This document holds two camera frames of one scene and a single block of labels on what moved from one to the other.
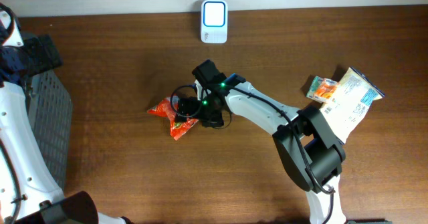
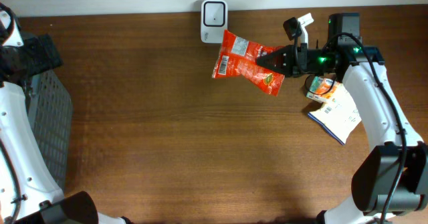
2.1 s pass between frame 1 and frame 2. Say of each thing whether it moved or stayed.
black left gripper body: stayed
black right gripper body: moved
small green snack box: stayed
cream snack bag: stayed
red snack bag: moved
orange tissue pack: stayed
